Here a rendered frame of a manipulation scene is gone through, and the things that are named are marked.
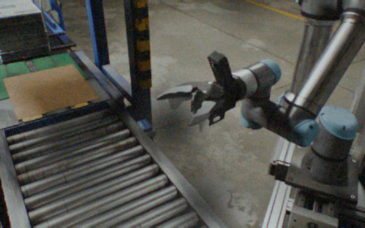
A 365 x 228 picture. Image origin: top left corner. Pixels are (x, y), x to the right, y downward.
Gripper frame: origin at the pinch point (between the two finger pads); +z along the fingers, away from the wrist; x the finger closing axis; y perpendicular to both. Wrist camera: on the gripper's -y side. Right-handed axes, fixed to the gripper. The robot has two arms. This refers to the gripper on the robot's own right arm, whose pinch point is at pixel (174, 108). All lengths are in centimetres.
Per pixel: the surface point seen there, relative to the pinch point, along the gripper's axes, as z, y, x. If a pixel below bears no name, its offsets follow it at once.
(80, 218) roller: 18, 47, 19
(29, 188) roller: 26, 49, 41
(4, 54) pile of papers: 0, 57, 153
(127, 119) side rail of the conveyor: -22, 50, 55
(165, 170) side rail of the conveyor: -14, 46, 18
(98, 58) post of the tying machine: -49, 65, 132
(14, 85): 6, 58, 119
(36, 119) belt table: 9, 54, 81
